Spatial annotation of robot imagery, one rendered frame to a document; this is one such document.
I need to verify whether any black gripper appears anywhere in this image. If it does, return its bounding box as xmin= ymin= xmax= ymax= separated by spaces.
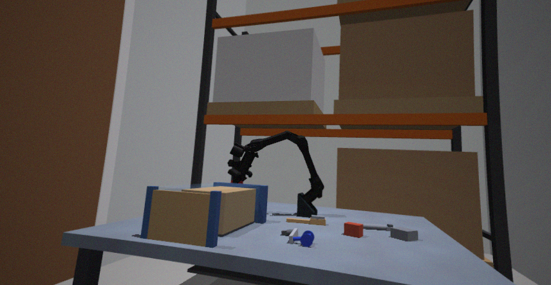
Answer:
xmin=228 ymin=160 xmax=252 ymax=183

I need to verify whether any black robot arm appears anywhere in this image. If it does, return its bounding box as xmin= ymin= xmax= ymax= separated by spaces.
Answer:
xmin=228 ymin=131 xmax=324 ymax=205

